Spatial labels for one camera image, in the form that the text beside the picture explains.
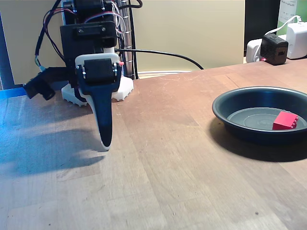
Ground red lego block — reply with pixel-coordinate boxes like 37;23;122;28
272;111;299;131

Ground dark round bin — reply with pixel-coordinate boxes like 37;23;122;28
212;86;307;146

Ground small white power plug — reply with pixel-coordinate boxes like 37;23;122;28
246;39;264;63

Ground black panel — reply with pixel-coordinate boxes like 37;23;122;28
244;0;281;57

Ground black cube power adapter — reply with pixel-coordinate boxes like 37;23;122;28
260;33;289;66

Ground large white power adapter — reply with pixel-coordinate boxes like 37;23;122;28
286;22;307;60

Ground green white box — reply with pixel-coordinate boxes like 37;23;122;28
277;0;307;36

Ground black wrist camera blue board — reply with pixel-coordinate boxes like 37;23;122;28
23;67;72;101

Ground red black arm wires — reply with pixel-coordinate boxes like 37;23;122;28
35;0;80;72

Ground black cable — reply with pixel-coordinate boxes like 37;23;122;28
114;48;205;70

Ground white adapter cable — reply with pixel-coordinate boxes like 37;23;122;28
254;14;302;62

